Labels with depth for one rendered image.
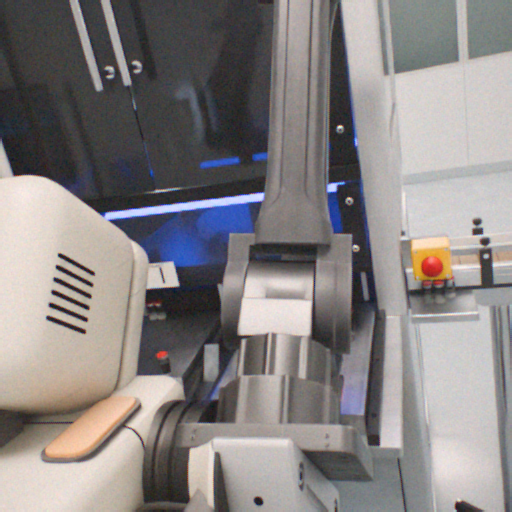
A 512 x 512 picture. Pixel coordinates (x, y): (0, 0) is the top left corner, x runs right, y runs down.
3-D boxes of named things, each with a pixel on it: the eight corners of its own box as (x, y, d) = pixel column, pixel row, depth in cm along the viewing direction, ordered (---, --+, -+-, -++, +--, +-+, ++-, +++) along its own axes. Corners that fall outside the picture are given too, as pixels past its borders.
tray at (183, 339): (138, 317, 142) (135, 305, 140) (234, 310, 134) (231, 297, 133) (64, 397, 111) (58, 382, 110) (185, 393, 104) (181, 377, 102)
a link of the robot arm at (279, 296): (234, 354, 39) (310, 358, 39) (248, 236, 45) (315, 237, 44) (250, 395, 47) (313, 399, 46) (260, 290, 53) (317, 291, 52)
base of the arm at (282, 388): (168, 447, 36) (354, 452, 32) (188, 331, 40) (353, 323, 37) (216, 475, 43) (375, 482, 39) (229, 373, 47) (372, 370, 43)
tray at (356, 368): (256, 331, 122) (253, 317, 121) (376, 325, 114) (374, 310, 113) (205, 433, 91) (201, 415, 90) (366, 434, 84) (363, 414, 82)
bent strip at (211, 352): (211, 370, 110) (204, 344, 108) (225, 369, 109) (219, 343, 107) (184, 415, 97) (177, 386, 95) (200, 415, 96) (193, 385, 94)
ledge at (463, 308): (410, 295, 128) (410, 288, 128) (471, 291, 125) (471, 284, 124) (412, 324, 116) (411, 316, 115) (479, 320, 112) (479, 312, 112)
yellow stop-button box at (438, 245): (413, 268, 118) (410, 236, 116) (449, 265, 116) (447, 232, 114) (414, 282, 111) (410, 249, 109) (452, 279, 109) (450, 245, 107)
